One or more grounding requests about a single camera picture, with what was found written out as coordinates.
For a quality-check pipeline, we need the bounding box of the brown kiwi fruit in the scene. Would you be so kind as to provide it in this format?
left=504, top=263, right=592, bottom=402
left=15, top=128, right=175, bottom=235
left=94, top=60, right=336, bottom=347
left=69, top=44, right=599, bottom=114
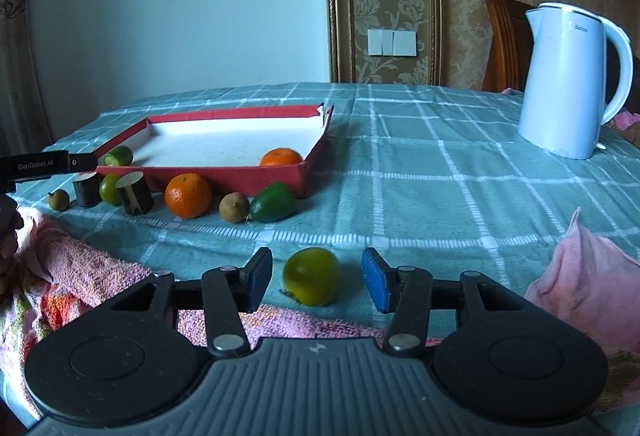
left=218, top=193, right=250, bottom=224

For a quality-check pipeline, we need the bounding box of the wooden chair back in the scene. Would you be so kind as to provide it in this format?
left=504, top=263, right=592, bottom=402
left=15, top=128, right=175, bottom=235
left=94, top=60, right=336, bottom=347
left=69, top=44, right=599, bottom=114
left=482, top=0, right=534, bottom=93

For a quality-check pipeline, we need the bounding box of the white electric kettle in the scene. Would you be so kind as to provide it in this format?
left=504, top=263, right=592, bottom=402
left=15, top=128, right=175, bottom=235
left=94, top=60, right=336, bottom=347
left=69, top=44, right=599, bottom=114
left=518, top=2, right=634, bottom=160

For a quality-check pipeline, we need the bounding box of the white wall switch panel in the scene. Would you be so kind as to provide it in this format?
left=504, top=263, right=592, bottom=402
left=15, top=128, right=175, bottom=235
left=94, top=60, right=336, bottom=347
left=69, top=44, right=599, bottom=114
left=367, top=29, right=418, bottom=57

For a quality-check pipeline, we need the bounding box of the black eggplant piece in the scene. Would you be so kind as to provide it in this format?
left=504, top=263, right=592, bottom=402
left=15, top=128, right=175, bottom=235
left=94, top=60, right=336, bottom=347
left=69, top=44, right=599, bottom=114
left=73, top=172, right=103, bottom=209
left=115, top=171, right=154, bottom=215

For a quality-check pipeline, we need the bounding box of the pink cloth right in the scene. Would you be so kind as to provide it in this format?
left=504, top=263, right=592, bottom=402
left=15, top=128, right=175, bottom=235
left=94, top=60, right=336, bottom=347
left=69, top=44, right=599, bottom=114
left=525, top=210, right=639, bottom=413

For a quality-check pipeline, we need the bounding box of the green lime between eggplants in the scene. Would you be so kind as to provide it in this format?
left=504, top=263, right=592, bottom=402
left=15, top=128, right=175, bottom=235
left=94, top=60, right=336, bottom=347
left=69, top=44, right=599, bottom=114
left=99, top=173, right=122, bottom=207

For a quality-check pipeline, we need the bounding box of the green round fruit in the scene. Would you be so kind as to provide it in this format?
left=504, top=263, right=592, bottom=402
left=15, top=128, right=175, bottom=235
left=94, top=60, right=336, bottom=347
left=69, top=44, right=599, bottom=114
left=282, top=248, right=341, bottom=307

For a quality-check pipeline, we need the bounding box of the green cucumber piece in tray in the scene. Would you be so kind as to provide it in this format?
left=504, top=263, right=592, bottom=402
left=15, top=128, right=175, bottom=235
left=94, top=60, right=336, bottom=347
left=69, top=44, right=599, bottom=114
left=104, top=145, right=134, bottom=167

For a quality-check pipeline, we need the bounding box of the pink floral towel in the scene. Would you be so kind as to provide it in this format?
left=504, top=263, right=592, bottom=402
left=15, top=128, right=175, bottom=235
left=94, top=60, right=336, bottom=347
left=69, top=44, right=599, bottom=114
left=1, top=204, right=445, bottom=426

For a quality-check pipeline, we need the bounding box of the red tray white inside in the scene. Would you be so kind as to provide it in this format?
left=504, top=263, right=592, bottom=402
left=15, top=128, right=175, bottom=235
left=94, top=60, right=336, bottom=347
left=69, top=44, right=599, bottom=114
left=94, top=104, right=334, bottom=198

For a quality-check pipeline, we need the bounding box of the orange mandarin in tray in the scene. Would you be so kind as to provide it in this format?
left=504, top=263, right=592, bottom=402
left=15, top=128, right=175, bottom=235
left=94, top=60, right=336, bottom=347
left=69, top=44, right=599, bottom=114
left=259, top=148, right=304, bottom=167

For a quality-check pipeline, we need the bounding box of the small brown longan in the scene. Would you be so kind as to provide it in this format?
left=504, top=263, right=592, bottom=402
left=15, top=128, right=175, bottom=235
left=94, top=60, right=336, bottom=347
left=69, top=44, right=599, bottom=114
left=48, top=189, right=70, bottom=212

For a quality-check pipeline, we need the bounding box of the black eggplant piece left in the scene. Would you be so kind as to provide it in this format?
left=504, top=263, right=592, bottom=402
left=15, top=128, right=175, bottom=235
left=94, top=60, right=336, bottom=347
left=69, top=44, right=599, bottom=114
left=73, top=172, right=103, bottom=209

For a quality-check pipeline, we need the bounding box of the patterned brown curtain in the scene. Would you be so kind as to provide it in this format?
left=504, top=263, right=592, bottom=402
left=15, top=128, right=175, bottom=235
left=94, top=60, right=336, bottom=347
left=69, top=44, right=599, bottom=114
left=1, top=0, right=52, bottom=156

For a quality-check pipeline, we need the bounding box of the person's left hand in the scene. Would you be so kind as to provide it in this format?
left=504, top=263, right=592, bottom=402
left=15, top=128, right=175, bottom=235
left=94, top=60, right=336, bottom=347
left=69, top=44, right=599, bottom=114
left=0, top=195, right=24, bottom=297

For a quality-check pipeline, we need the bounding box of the black eggplant piece right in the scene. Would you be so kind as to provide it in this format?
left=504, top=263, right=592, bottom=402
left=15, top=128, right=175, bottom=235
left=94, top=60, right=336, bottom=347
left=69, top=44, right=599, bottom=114
left=115, top=171, right=154, bottom=215

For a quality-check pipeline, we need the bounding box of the orange mandarin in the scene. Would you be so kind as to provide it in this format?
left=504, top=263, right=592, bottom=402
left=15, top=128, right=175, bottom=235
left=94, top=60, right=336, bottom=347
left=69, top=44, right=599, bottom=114
left=164, top=173, right=213, bottom=219
left=259, top=148, right=304, bottom=167

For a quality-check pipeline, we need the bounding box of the green avocado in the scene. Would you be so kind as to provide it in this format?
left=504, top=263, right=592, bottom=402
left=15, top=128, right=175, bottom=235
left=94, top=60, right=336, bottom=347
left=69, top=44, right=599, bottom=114
left=247, top=182, right=297, bottom=223

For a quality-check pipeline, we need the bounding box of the teal plaid tablecloth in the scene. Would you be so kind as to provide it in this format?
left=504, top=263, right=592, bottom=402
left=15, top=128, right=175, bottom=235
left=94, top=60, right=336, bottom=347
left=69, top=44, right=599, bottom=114
left=0, top=81, right=640, bottom=426

